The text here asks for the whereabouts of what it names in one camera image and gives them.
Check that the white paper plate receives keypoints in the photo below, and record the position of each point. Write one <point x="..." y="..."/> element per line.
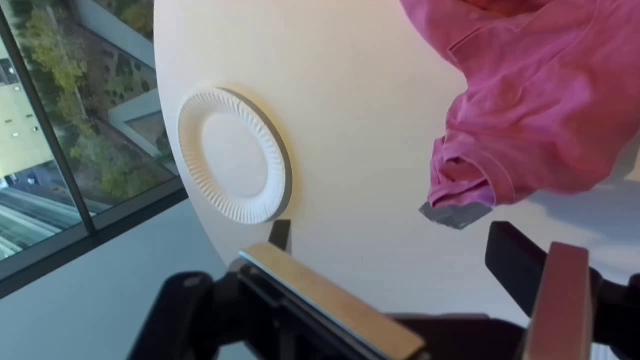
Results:
<point x="235" y="156"/>

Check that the pink purple shirt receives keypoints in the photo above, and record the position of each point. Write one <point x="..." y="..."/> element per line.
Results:
<point x="553" y="94"/>

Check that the small grey tag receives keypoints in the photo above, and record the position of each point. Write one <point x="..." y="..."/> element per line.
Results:
<point x="455" y="216"/>

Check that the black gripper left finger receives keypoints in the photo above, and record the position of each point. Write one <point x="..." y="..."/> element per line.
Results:
<point x="361" y="328"/>

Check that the window frame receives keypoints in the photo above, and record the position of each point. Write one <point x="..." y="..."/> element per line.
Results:
<point x="85" y="151"/>

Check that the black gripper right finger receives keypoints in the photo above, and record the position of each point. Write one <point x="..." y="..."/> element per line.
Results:
<point x="561" y="326"/>

